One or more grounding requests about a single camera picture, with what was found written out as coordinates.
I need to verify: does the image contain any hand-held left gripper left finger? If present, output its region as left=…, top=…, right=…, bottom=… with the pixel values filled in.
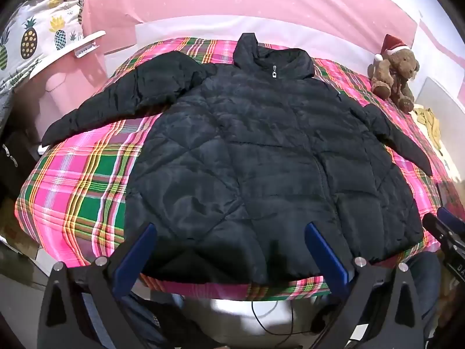
left=38, top=222, right=158, bottom=349

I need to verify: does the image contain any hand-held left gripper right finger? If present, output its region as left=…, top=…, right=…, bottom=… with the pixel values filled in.
left=304, top=222, right=437, bottom=349

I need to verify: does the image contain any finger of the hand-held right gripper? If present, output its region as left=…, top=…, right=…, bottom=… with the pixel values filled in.
left=422, top=206, right=465, bottom=252

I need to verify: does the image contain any black puffer jacket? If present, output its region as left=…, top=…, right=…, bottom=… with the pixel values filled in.
left=41, top=33, right=434, bottom=285

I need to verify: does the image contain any person's leg in jeans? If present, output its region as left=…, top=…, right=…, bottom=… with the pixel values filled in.
left=400, top=251, right=443, bottom=337

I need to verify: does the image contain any pink green plaid blanket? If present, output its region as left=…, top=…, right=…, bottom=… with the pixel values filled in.
left=15, top=36, right=459, bottom=302

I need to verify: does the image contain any dark blue cloth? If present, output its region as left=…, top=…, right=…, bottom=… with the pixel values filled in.
left=118, top=291, right=222, bottom=349

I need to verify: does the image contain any yellow cloth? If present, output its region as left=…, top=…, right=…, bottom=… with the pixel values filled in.
left=412, top=105, right=446, bottom=149

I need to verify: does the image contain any white board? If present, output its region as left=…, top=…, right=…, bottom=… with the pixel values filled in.
left=416, top=76, right=465, bottom=142

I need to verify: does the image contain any black bag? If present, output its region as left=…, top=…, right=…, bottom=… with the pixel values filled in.
left=0, top=129, right=40, bottom=200

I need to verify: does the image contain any brown teddy bear santa hat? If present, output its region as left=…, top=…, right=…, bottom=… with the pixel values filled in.
left=367, top=34, right=420, bottom=113

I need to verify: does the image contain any pineapple print cloth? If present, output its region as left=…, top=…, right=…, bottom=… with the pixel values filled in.
left=0, top=0, right=86, bottom=97

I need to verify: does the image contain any black cable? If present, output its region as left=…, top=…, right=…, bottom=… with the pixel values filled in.
left=251, top=299, right=296, bottom=336

